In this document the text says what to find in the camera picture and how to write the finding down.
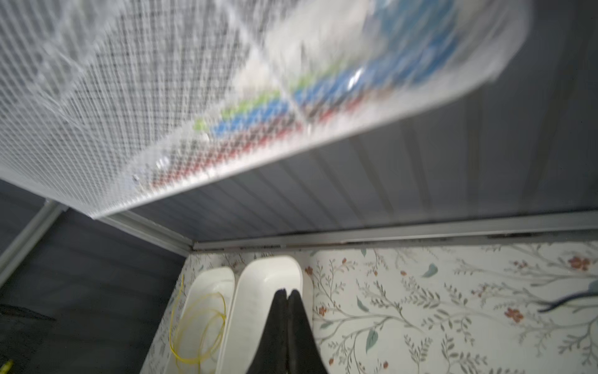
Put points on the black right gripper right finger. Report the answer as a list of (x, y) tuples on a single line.
[(302, 353)]

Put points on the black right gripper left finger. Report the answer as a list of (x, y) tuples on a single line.
[(271, 355)]

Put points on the white plastic bin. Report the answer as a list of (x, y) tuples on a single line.
[(254, 293)]

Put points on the yellow marker in basket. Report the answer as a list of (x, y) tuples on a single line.
[(6, 368)]

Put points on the white bin with yellow cable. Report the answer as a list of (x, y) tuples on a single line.
[(198, 321)]

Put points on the white wire mesh basket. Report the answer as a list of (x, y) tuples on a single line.
[(110, 105)]

